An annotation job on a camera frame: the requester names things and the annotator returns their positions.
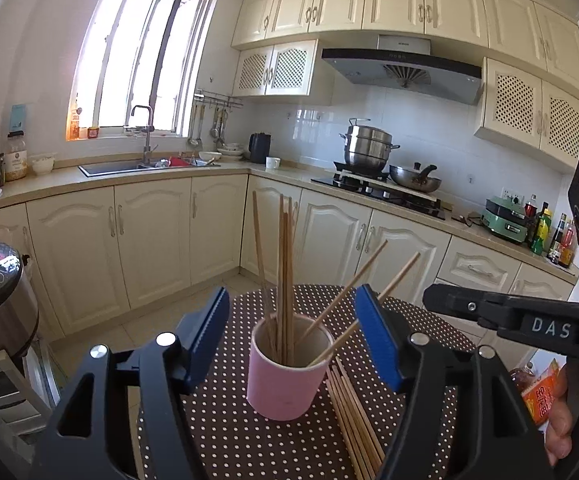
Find steel kitchen sink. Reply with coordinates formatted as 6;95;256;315
78;157;222;178

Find hanging steel strainer spoon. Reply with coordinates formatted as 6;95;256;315
209;107;227;143

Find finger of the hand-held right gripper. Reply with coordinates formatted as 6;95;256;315
422;283;579;358

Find person's right hand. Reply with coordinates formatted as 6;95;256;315
543;364;579;467

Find steel faucet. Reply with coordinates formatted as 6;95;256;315
130;105;159;167

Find pile of wooden chopsticks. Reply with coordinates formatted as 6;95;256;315
324;357;387;480

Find clear bottle red label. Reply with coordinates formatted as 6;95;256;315
558;219;577;268

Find dark bottle red cap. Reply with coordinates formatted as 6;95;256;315
525;194;540;241

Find kitchen window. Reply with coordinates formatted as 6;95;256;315
66;0;212;141

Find steel utensil rail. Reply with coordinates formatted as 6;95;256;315
194;89;244;110

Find brown polka dot tablecloth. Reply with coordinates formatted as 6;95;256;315
136;284;477;480

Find hanging steel ladle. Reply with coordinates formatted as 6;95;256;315
188;105;203;147

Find steel wok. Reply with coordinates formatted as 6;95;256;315
388;162;443;194

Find yellow green bottle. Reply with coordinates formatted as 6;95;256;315
530;202;553;256

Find cream upper wall cabinets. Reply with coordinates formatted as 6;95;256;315
230;0;579;103

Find glass jar white lid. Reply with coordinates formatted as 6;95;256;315
5;131;29;182

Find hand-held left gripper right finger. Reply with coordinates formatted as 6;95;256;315
354;284;556;480

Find light blue box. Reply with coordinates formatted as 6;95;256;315
9;104;29;133

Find black range hood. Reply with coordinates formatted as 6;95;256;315
321;35;485;106

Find bunch of wooden chopsticks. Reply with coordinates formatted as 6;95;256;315
252;190;423;368

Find small lattice door cabinet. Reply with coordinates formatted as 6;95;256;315
232;40;319;97

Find black kettle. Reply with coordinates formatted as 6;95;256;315
248;132;272;164

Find pink cup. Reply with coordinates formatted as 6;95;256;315
246;312;335;422

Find steel steamer pot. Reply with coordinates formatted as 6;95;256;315
339;118;401;173

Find cream base cabinets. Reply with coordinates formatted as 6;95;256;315
0;172;579;368

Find black gas stove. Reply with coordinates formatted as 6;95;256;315
311;160;446;221

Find white metal shelf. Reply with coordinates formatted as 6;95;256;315
0;350;65;436

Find large lattice door cabinet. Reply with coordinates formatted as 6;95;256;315
473;57;579;173

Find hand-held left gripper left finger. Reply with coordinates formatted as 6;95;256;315
29;286;231;480

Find green electric cooker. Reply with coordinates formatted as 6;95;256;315
484;196;533;245

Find orange snack packet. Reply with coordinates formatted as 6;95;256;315
512;357;560;428

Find dark sauce bottle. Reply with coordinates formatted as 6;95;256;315
547;212;567;263

